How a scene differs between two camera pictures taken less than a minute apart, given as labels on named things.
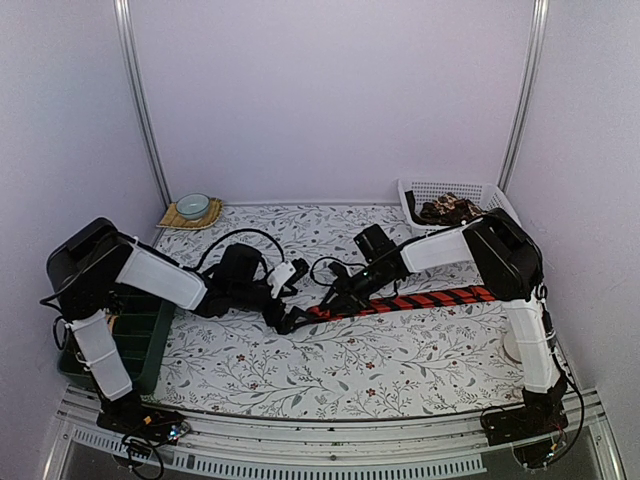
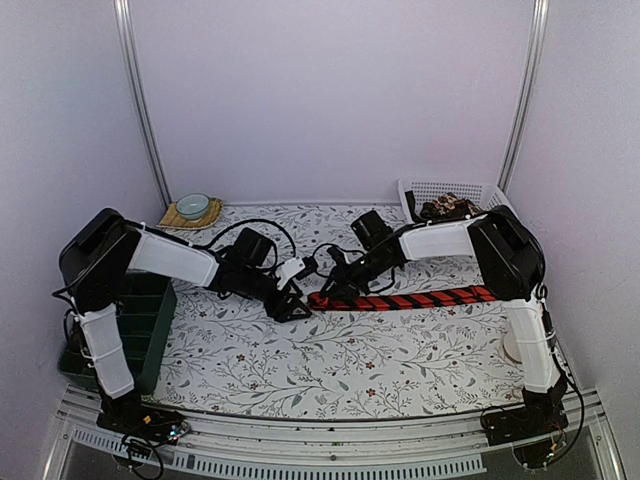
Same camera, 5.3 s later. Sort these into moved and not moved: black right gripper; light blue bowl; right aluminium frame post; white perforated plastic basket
Moved: black right gripper
Not moved: right aluminium frame post; light blue bowl; white perforated plastic basket
